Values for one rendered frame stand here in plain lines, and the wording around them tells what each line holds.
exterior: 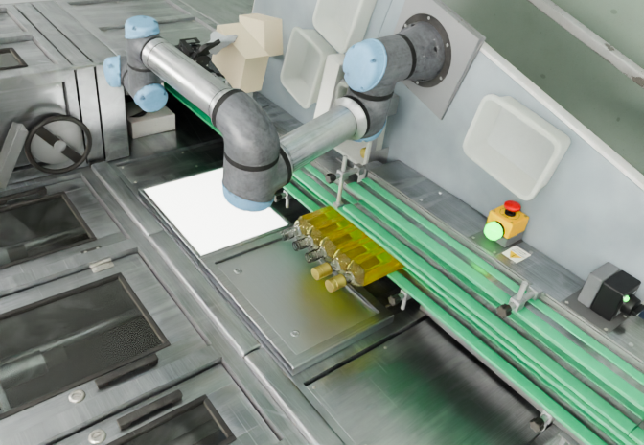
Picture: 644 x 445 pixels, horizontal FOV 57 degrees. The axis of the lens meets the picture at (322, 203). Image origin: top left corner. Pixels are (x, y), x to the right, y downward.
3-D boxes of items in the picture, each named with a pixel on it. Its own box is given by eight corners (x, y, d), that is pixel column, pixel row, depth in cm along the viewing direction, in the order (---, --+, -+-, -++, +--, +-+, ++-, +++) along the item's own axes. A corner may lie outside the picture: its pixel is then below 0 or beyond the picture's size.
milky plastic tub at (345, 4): (332, 21, 184) (310, 24, 179) (354, -48, 168) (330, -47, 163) (365, 53, 176) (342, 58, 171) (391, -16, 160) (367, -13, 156)
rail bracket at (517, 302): (528, 289, 134) (492, 311, 127) (539, 264, 130) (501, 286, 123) (543, 299, 132) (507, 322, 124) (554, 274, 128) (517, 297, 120)
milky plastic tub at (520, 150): (508, 83, 140) (485, 89, 135) (586, 135, 128) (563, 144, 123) (481, 142, 151) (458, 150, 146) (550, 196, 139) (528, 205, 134)
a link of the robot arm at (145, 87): (137, 79, 135) (119, 55, 141) (140, 119, 142) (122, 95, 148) (170, 72, 139) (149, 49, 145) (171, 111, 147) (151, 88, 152)
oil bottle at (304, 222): (347, 212, 181) (290, 233, 169) (349, 197, 178) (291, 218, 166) (358, 222, 178) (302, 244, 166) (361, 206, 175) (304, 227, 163)
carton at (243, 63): (240, 22, 168) (217, 25, 164) (269, 55, 161) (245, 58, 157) (233, 58, 176) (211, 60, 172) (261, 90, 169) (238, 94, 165)
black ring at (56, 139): (91, 160, 209) (27, 175, 197) (83, 105, 197) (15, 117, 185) (96, 166, 206) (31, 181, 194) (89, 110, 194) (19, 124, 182)
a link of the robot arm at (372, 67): (418, 48, 141) (375, 58, 134) (404, 95, 150) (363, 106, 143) (386, 25, 148) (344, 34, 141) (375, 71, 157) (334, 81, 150)
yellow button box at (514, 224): (500, 224, 152) (482, 233, 147) (508, 200, 147) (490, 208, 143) (522, 239, 147) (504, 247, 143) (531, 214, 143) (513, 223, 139)
